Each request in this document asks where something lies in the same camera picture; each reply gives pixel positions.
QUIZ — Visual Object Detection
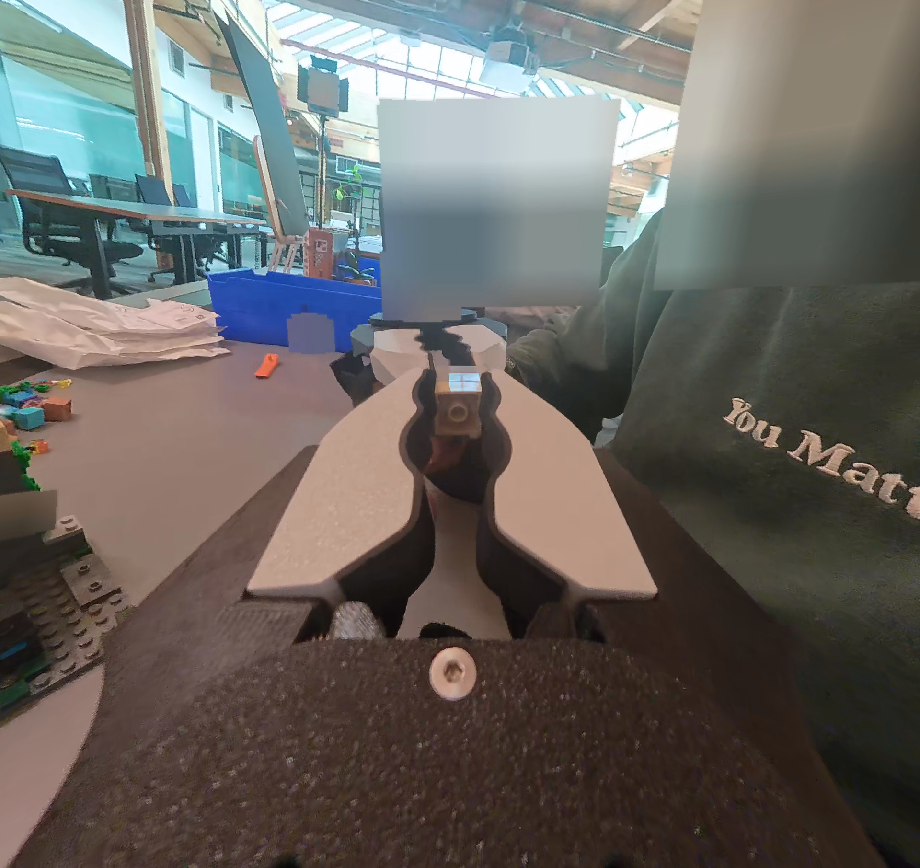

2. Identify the ceiling projector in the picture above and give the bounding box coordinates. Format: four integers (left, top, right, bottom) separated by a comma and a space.
480, 23, 541, 90

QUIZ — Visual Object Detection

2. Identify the wooden easel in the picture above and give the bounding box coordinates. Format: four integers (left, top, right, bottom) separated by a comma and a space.
252, 133, 306, 274

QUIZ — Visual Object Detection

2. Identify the pile of loose coloured bricks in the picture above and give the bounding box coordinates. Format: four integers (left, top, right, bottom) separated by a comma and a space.
0, 378, 74, 455

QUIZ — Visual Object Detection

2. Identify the wooden top office table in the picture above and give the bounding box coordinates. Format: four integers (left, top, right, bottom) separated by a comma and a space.
6, 188, 268, 301

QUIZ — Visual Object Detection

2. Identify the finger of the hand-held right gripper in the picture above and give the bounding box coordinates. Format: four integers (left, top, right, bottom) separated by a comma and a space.
370, 331, 436, 385
449, 329, 508, 374

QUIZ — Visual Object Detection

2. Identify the large black panel board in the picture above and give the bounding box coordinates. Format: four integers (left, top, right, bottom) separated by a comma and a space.
214, 9, 311, 236

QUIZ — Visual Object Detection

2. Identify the tan and grey brick column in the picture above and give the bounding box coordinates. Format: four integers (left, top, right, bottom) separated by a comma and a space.
435, 370, 481, 432

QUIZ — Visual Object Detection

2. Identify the toy brick building model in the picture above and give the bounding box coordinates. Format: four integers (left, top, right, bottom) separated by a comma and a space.
0, 444, 132, 721

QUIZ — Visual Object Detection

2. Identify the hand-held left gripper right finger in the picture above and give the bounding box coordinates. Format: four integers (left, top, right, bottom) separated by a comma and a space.
476, 370, 658, 632

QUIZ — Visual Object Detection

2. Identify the dark green sweatshirt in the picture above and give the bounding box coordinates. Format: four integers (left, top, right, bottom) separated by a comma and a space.
597, 286, 920, 868

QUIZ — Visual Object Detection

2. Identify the wooden pillar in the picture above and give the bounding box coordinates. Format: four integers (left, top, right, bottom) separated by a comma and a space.
115, 0, 175, 197

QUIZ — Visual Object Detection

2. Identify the grey desk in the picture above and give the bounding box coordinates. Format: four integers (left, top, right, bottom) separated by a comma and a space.
0, 293, 619, 761

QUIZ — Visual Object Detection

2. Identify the blue plastic bin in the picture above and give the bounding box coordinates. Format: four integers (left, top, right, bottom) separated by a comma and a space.
207, 267, 382, 348

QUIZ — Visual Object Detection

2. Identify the orange and white box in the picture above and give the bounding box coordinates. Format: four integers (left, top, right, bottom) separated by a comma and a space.
305, 227, 336, 281

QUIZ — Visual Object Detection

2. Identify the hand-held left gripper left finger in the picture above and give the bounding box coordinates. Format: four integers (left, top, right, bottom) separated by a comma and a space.
246, 369, 437, 632

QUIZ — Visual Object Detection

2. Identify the pile of white paper bags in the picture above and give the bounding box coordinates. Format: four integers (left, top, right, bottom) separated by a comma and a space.
0, 277, 231, 370

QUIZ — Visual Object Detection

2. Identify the potted plant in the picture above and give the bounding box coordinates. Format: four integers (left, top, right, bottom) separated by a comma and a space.
332, 163, 369, 225

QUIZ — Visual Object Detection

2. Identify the black office chair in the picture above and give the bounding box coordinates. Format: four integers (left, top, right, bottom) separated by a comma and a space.
0, 145, 145, 268
135, 174, 217, 283

